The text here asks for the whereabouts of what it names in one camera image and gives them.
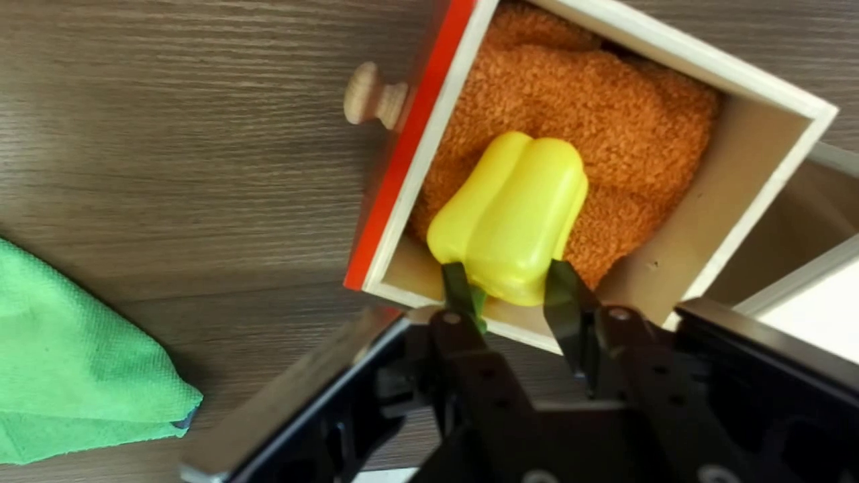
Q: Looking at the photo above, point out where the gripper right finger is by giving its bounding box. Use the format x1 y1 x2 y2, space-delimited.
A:
542 259 859 483

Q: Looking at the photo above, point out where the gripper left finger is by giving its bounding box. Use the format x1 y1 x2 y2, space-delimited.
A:
180 262 539 483

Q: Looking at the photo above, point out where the yellow toy pepper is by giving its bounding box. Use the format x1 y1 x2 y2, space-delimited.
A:
427 131 590 334

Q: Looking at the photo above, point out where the wooden drawer with red front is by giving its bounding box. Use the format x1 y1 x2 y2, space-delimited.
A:
344 0 840 355

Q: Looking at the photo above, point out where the wooden drawer knob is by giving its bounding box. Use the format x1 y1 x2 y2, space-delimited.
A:
344 62 410 131

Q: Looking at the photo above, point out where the orange towel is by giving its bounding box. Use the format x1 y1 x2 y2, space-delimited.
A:
408 0 723 290

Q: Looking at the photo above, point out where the green cloth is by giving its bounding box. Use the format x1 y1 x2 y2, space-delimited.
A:
0 236 203 465

